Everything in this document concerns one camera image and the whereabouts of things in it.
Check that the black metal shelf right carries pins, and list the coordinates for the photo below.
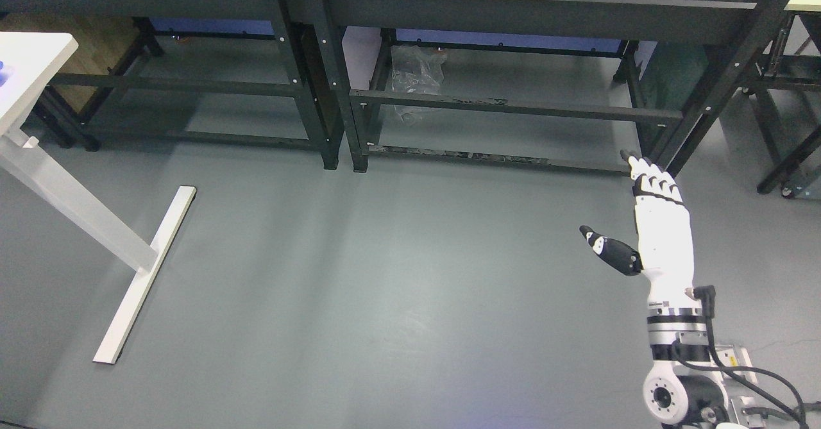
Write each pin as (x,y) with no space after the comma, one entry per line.
(355,40)

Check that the wooden panel behind shelf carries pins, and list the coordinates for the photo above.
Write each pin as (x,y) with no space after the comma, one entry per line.
(98,52)

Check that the clear plastic bag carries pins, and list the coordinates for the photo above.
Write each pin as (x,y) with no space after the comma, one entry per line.
(417,70)

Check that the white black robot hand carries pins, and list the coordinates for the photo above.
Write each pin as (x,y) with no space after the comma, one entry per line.
(665,252)

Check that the black metal shelf left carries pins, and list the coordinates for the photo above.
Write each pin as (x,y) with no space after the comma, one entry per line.
(240,72)

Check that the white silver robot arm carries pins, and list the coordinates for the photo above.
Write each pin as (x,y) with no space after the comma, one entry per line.
(685,386)

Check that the white standing desk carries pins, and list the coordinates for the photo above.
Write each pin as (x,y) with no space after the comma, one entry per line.
(31,60)

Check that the blue plastic tray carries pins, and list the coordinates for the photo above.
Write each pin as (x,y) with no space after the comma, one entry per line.
(3,76)

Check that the black metal shelf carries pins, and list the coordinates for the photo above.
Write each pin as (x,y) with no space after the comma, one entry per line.
(240,72)
(355,40)

